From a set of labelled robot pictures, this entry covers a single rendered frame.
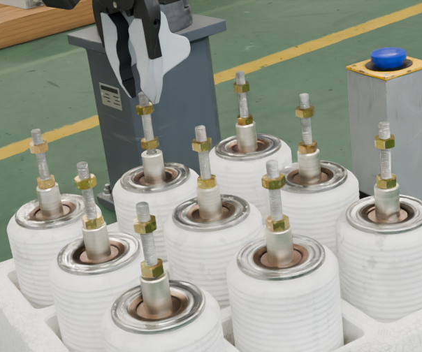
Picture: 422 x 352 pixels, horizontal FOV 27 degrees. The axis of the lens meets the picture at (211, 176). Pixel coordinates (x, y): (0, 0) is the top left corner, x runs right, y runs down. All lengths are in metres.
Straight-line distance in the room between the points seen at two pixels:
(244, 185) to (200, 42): 0.45
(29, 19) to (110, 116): 1.41
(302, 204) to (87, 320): 0.24
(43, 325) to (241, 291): 0.22
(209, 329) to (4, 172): 1.12
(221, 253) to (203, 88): 0.61
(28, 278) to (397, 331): 0.36
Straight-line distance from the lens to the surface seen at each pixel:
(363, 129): 1.04
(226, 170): 0.96
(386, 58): 1.01
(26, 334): 0.85
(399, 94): 1.00
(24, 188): 1.66
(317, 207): 0.86
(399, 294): 0.80
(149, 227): 0.66
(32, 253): 0.88
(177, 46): 0.89
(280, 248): 0.73
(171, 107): 1.35
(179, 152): 1.38
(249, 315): 0.74
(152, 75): 0.87
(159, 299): 0.69
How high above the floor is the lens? 0.61
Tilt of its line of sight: 23 degrees down
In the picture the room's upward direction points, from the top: 7 degrees counter-clockwise
